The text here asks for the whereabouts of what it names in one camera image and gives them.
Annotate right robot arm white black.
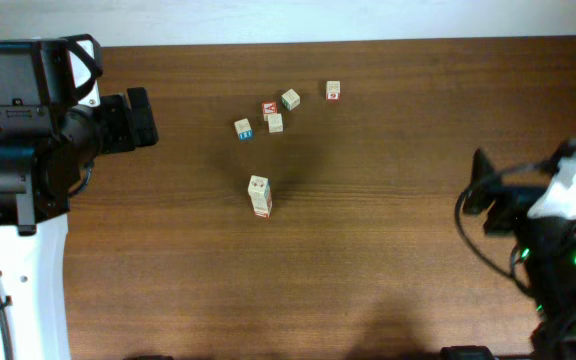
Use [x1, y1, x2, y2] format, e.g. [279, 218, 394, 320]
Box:
[454, 144, 576, 359]

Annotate wooden block letter E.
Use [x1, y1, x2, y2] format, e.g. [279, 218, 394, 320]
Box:
[253, 207, 272, 218]

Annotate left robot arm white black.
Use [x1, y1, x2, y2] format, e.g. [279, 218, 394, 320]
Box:
[0, 34, 159, 359]

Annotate wooden block green side I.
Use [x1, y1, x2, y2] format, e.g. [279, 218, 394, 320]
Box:
[281, 89, 301, 111]

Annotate wooden block letter Z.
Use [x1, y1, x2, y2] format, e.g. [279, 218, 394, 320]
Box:
[267, 113, 284, 133]

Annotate wooden block blue side Y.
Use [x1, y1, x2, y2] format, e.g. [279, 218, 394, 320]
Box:
[234, 118, 253, 141]

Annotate wooden block yellow face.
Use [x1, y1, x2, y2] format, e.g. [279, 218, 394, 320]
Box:
[248, 175, 271, 199]

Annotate black equipment at table edge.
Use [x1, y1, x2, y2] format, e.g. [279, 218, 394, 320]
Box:
[440, 346, 497, 360]

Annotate wooden block red side K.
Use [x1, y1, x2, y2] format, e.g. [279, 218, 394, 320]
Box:
[326, 81, 340, 101]

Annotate wooden block red A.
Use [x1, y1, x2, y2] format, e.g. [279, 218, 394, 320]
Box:
[262, 102, 278, 121]

